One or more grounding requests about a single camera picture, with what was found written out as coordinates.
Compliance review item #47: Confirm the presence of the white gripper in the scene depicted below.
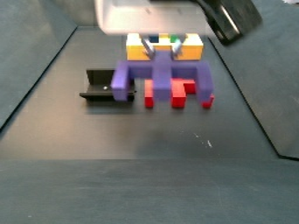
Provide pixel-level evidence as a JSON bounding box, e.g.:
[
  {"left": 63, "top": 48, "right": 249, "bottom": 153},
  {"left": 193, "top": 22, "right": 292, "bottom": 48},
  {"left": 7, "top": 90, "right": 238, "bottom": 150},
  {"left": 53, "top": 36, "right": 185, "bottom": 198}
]
[{"left": 94, "top": 0, "right": 213, "bottom": 58}]

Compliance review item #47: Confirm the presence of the purple fork-shaped block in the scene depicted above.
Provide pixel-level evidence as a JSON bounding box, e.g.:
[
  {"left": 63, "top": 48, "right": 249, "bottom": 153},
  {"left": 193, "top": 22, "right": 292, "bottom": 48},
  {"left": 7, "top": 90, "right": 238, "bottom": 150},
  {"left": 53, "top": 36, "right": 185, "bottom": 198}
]
[{"left": 110, "top": 51, "right": 213, "bottom": 103}]

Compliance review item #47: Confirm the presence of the yellow slotted board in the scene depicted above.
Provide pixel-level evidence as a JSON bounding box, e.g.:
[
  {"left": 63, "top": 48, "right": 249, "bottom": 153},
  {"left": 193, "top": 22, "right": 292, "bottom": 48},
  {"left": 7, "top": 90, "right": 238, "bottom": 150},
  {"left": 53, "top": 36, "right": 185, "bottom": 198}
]
[{"left": 125, "top": 33, "right": 202, "bottom": 60}]

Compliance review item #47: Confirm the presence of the black angle fixture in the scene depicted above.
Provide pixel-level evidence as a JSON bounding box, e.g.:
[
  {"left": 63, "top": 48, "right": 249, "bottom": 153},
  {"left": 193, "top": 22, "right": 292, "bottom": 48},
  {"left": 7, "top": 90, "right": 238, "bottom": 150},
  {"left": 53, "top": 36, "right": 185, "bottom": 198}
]
[{"left": 78, "top": 69, "right": 136, "bottom": 102}]

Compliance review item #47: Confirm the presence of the blue bar block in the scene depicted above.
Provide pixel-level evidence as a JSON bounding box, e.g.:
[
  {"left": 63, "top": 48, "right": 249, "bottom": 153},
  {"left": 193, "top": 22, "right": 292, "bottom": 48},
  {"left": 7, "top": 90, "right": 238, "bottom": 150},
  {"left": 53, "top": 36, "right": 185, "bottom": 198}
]
[{"left": 148, "top": 36, "right": 158, "bottom": 43}]

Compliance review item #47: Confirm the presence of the green bar block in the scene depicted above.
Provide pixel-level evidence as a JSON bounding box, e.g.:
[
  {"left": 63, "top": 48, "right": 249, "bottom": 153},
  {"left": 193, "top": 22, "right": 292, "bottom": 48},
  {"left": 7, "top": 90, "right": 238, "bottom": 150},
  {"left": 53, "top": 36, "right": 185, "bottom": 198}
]
[{"left": 169, "top": 35, "right": 178, "bottom": 43}]

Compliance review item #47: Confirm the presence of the red fork-shaped block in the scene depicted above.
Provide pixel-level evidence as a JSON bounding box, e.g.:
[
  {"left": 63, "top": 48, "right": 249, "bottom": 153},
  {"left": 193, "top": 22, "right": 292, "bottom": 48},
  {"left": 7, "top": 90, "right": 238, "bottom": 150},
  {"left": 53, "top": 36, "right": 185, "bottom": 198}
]
[{"left": 144, "top": 78, "right": 216, "bottom": 109}]

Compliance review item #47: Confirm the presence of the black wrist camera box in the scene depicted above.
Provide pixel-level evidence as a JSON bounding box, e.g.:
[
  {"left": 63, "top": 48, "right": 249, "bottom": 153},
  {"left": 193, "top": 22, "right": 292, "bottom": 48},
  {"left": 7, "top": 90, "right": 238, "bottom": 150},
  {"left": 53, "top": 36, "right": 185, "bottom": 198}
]
[{"left": 192, "top": 0, "right": 262, "bottom": 46}]

